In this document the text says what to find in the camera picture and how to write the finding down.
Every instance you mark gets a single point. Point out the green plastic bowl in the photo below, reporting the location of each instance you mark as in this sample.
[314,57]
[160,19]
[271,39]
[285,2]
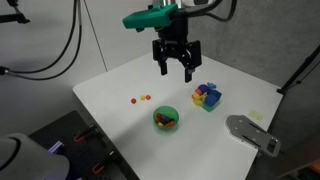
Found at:
[166,129]

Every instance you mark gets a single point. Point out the black orange clamp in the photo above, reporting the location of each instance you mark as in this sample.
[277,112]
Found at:
[85,134]
[103,163]

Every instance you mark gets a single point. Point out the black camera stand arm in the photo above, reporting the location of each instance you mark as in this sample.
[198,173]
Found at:
[15,16]

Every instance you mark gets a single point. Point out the purple block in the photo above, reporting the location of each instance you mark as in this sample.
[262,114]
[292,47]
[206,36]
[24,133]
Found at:
[165,118]

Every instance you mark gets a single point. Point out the blue toy piece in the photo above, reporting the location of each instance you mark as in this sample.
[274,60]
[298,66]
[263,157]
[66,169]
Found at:
[211,85]

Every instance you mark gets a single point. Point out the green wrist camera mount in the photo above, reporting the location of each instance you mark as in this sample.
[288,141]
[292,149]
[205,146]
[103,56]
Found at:
[150,17]

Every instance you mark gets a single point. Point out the yellow block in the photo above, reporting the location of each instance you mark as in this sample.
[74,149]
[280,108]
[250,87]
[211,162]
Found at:
[160,124]
[142,97]

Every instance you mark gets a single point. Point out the black base board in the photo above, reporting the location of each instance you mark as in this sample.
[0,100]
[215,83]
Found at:
[76,156]

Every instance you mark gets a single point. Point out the yellow sticky note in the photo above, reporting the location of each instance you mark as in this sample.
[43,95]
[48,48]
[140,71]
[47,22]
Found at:
[256,115]

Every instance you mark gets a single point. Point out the purple toy piece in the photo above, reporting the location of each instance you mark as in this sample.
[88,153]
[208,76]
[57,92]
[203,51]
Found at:
[203,88]

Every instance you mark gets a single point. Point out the orange toy piece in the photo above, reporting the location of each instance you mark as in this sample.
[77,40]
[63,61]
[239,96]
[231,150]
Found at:
[198,91]

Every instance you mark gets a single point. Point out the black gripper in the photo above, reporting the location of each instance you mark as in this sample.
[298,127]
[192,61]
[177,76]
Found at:
[175,30]

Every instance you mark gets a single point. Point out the orange block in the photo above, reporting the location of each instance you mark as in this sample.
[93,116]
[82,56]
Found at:
[170,124]
[148,97]

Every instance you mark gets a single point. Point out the yellow toy piece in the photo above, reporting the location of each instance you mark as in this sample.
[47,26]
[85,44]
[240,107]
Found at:
[197,99]

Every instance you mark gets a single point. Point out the black tripod pole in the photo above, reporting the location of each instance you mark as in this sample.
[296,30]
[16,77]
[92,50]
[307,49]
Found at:
[300,70]

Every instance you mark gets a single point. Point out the red block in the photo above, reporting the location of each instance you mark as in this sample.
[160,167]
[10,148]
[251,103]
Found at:
[133,100]
[159,116]

